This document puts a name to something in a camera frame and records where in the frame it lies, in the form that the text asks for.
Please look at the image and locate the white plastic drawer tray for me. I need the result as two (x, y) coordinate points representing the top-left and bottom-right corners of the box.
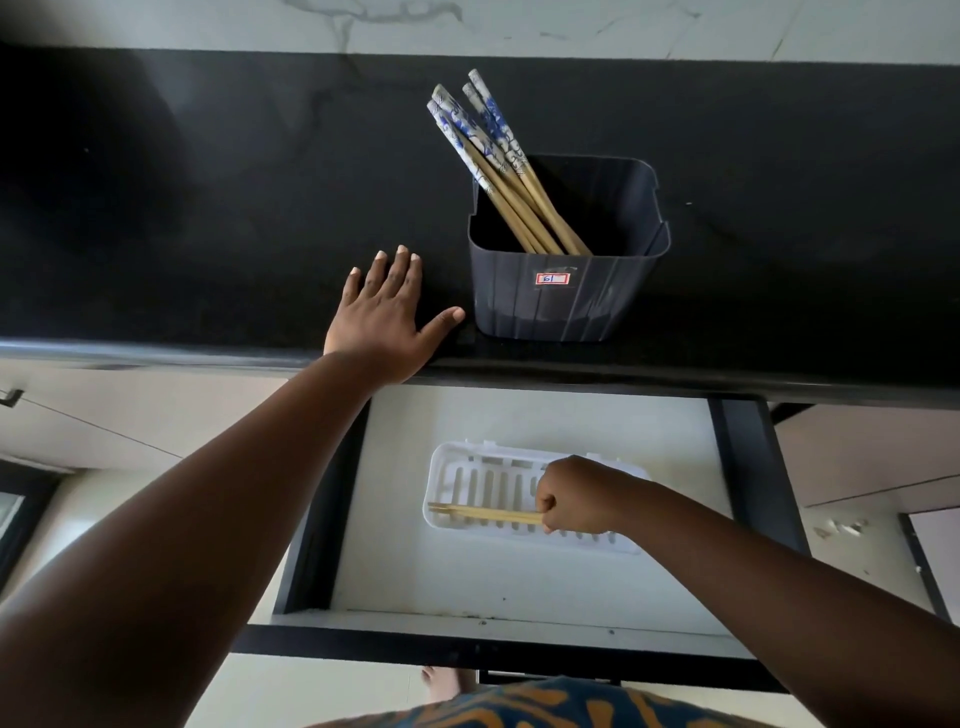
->
(423, 439), (655, 558)

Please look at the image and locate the bundle of patterned chopsticks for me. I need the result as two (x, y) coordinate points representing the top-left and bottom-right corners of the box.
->
(426, 68), (594, 258)

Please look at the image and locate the white floor debris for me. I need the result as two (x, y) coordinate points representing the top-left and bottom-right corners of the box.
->
(813, 517), (871, 543)

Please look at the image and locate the blue orange patterned garment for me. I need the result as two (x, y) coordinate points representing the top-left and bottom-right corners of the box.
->
(299, 674), (770, 728)

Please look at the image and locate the person's bare foot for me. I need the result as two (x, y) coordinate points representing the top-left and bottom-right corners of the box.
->
(419, 665), (479, 706)

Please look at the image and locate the dark grey plastic container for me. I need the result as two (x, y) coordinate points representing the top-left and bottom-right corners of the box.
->
(467, 152), (673, 344)

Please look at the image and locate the beige drawer with black handle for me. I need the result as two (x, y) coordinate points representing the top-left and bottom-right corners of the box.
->
(230, 383), (813, 694)

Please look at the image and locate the person's left hand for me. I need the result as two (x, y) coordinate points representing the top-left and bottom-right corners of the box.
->
(323, 245), (467, 388)

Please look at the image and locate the black framed panel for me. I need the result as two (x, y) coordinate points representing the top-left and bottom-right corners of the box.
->
(898, 508), (960, 625)
(0, 458), (65, 595)

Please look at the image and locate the person's left forearm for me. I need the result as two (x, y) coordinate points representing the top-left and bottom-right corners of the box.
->
(0, 352), (399, 728)

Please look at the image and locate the person's right forearm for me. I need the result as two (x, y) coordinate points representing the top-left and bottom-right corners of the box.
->
(618, 479), (960, 728)

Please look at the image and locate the beige cabinet door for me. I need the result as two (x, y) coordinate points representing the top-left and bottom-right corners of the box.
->
(770, 403), (960, 513)
(0, 388), (181, 475)
(0, 358), (295, 460)

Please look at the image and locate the person's right hand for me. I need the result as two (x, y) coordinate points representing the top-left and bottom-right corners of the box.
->
(533, 455), (639, 535)

